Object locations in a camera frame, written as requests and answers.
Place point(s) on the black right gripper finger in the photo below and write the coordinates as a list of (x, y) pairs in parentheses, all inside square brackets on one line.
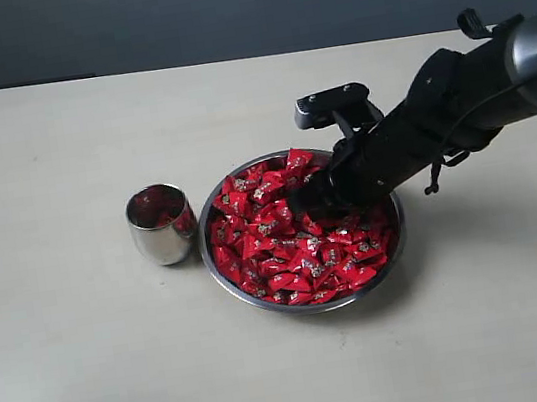
[(309, 199), (330, 213)]

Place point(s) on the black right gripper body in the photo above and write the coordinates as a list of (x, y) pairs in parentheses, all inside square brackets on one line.
[(371, 165)]

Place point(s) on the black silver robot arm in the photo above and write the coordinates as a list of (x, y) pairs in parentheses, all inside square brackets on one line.
[(456, 105)]

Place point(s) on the steel bowl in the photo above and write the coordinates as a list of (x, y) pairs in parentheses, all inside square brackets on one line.
[(343, 260)]

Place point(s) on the stainless steel cup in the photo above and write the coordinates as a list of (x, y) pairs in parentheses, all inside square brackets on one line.
[(162, 223)]

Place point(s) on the red candy top of pile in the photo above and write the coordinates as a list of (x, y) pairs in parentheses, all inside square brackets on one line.
[(297, 161)]

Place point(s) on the red candy of pile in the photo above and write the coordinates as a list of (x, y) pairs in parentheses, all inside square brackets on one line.
[(236, 203), (290, 282), (297, 161)]

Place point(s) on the red candy left of pile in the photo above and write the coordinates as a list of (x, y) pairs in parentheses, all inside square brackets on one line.
[(236, 203)]

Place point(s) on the red candy front of pile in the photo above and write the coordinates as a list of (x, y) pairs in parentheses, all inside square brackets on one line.
[(290, 282)]

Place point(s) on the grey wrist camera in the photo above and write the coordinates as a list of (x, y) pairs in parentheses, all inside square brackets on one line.
[(347, 106)]

